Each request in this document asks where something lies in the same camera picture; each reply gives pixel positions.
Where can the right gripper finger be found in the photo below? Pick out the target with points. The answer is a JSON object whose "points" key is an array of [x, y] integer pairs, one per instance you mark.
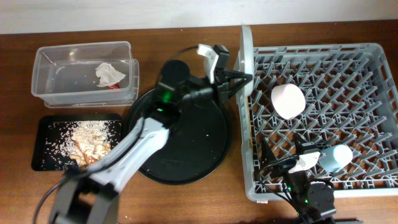
{"points": [[300, 144], [267, 154]]}

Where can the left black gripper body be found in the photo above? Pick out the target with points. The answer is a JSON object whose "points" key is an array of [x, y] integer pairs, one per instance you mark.
{"points": [[221, 86]]}

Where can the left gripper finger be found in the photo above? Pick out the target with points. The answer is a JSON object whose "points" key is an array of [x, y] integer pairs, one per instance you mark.
{"points": [[241, 83], [232, 74]]}

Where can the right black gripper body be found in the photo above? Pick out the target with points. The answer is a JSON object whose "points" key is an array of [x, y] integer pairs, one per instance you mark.
{"points": [[282, 168]]}

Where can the grey plate with food scraps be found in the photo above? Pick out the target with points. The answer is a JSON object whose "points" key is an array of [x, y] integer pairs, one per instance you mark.
{"points": [[246, 58]]}

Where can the blue plastic cup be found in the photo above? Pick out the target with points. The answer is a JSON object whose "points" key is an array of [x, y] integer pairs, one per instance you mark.
{"points": [[335, 158]]}

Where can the red snack wrapper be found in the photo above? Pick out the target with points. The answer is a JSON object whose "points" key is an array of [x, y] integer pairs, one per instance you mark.
{"points": [[114, 86]]}

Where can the white napkin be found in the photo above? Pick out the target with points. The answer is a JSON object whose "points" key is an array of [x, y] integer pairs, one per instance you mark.
{"points": [[108, 75]]}

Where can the wooden chopstick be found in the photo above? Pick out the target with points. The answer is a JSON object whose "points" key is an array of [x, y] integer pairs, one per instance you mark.
{"points": [[249, 122]]}

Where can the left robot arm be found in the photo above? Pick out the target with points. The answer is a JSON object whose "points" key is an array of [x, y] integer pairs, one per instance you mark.
{"points": [[92, 194]]}

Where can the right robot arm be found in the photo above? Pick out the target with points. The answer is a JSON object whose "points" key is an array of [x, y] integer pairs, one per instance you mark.
{"points": [[313, 200]]}

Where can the grey dishwasher rack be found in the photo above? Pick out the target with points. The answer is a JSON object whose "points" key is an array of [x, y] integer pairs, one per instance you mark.
{"points": [[351, 99]]}

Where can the black round tray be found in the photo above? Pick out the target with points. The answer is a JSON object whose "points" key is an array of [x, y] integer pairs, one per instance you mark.
{"points": [[195, 149]]}

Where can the clear plastic bin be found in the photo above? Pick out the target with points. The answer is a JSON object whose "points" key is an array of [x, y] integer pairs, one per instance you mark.
{"points": [[64, 76]]}

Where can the spilled rice and food scraps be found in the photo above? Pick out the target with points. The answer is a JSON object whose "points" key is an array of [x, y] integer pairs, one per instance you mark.
{"points": [[77, 144]]}

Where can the black rectangular tray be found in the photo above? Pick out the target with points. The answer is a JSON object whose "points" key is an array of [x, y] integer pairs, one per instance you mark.
{"points": [[46, 130]]}

